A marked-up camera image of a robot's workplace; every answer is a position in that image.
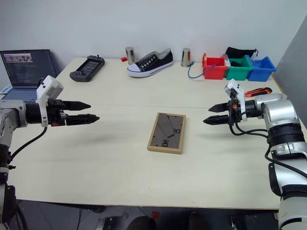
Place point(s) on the wooden picture frame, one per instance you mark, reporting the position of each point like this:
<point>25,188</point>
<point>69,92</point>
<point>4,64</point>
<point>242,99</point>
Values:
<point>166,134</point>

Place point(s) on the green plastic bin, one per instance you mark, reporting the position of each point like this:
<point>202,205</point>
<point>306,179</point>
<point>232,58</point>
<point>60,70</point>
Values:
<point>238,72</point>

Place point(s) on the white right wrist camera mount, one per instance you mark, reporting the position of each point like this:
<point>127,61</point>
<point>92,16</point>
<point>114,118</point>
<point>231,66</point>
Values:
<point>233,86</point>

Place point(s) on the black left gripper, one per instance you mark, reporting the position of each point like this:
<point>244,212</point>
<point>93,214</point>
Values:
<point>56,112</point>

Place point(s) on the red and black utility knife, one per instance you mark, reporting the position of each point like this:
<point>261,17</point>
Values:
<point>260,91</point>

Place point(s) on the grey partition panel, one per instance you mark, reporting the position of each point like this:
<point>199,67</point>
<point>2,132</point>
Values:
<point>292,60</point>

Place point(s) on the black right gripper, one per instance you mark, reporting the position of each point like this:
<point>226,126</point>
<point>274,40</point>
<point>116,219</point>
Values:
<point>233,112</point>

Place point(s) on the small red floor object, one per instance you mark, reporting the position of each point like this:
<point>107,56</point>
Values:
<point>155,215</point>

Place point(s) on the black and white canvas shoe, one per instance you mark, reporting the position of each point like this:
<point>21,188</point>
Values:
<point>149,64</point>

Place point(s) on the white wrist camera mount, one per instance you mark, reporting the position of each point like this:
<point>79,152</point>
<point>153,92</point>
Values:
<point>233,86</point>
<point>49,87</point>

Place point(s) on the red plastic bin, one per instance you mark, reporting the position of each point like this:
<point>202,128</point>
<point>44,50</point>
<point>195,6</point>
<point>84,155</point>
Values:
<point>216,70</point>

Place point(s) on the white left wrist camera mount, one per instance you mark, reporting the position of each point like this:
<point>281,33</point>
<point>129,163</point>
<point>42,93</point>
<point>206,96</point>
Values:
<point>49,87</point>

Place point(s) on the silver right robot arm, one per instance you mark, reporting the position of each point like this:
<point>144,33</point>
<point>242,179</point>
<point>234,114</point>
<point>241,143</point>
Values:
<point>280,110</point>

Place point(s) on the laptop computer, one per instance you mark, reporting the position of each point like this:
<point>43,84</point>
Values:
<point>26,69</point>

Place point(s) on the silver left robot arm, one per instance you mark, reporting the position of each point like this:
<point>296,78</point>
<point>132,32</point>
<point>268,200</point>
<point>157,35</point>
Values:
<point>12,112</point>

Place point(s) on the steel cup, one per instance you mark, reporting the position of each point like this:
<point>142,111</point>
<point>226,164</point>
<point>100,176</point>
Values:
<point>130,55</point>
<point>186,57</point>

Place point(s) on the blue plastic bin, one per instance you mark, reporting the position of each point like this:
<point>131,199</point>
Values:
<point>261,70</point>

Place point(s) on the small red block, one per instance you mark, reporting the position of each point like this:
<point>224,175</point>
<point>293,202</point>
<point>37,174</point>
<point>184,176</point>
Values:
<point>123,59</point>

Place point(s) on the dark grey handheld game console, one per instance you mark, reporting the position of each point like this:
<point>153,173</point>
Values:
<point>87,68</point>

